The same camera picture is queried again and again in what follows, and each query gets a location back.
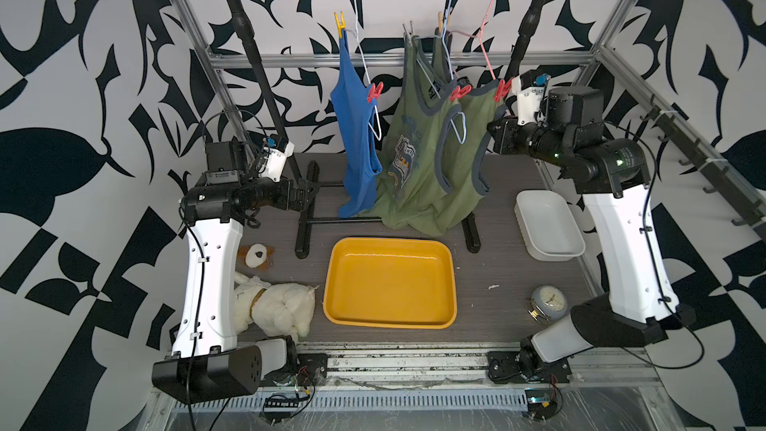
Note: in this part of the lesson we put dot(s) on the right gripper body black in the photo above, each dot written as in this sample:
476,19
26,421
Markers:
516,138

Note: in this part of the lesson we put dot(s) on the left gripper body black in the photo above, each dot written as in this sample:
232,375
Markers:
298,200

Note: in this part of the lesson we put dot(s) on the light green tank top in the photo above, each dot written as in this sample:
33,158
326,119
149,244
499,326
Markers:
462,162

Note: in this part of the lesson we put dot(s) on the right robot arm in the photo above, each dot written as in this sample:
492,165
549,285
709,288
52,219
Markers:
563,127

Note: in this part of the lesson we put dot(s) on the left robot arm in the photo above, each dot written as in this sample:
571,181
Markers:
206,363

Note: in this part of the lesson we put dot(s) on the blue tank top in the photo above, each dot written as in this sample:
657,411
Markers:
354,112

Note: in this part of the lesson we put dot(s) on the dark green printed tank top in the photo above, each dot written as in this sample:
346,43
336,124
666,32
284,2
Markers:
413,178

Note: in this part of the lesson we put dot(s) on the brown white round toy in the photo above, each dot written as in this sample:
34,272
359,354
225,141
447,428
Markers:
257,256

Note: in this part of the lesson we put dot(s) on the white plastic bin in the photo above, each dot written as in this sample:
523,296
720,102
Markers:
548,227

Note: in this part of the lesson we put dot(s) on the yellow plastic tray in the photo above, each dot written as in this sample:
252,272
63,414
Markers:
391,283

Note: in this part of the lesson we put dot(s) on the white plush dog toy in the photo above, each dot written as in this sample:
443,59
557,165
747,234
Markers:
278,310

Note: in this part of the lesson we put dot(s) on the red clothespin on blue top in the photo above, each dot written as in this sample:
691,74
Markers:
374,92

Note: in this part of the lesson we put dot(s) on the grey clothespin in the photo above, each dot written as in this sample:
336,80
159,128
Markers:
408,31

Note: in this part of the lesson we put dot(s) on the small round alarm clock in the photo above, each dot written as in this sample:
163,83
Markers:
547,304

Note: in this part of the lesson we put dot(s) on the yellow clothespin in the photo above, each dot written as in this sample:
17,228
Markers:
340,23

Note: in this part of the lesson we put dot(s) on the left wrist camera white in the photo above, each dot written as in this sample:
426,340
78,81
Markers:
275,155

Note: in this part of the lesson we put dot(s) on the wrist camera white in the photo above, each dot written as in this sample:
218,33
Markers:
530,91
275,155

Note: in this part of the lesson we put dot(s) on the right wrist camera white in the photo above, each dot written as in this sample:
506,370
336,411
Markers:
530,91

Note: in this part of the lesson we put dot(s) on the blue wire hanger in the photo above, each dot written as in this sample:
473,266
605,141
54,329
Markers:
459,124

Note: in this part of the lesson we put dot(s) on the white wire hanger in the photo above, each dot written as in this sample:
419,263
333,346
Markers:
375,123

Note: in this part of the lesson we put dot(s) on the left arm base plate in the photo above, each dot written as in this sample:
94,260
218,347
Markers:
302,370

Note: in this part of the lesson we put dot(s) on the left electronics board with wires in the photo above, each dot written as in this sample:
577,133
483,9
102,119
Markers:
280,407

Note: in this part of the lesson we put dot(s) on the electronics board with wires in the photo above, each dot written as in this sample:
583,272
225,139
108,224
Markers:
280,407
543,405

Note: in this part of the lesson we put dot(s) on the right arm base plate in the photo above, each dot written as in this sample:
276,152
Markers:
508,366

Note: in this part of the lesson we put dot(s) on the black wall hook rail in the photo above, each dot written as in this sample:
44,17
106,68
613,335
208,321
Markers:
723,178

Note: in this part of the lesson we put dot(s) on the right electronics board with wires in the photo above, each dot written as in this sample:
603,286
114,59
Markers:
543,405

